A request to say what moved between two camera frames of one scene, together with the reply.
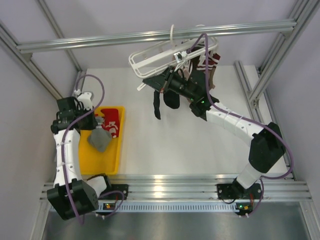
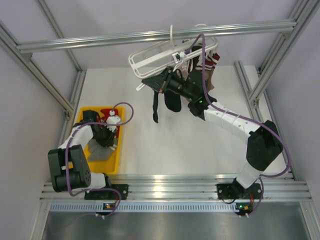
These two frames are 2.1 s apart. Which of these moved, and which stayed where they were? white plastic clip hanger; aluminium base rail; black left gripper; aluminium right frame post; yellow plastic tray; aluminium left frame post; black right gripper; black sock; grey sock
Moved: black sock; black left gripper; grey sock
Stayed: aluminium right frame post; black right gripper; aluminium left frame post; white plastic clip hanger; aluminium base rail; yellow plastic tray
